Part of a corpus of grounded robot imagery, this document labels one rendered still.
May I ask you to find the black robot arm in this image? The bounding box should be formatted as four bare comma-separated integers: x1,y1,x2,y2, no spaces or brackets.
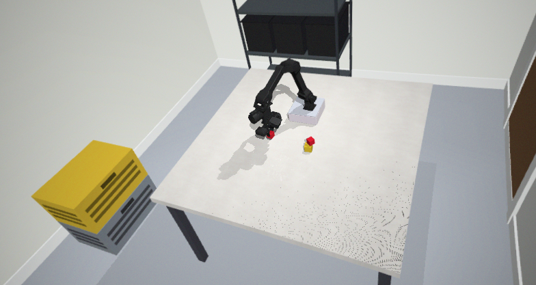
248,58,317,128

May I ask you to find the yellow cube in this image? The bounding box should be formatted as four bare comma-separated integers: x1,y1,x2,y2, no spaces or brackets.
304,142,313,152

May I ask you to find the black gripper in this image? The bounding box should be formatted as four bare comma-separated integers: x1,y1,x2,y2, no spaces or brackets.
255,111,281,137

